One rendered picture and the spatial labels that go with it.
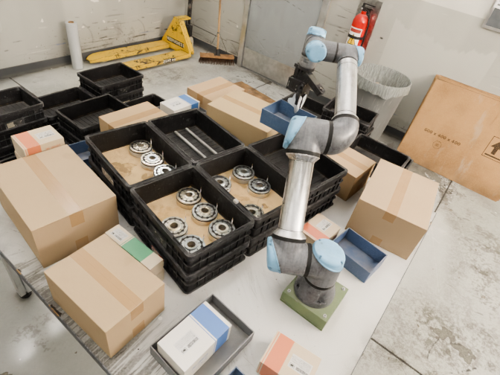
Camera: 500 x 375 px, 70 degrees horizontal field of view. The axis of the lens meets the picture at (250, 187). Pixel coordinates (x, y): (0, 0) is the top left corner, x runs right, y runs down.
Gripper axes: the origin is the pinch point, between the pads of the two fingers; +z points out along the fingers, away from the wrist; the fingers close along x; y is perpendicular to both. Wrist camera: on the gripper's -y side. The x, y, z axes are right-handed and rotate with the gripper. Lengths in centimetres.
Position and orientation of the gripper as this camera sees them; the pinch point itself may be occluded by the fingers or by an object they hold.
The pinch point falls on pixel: (297, 110)
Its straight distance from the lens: 166.9
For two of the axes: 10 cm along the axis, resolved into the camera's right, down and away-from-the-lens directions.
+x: -6.1, 3.7, -7.0
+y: -7.6, -5.0, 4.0
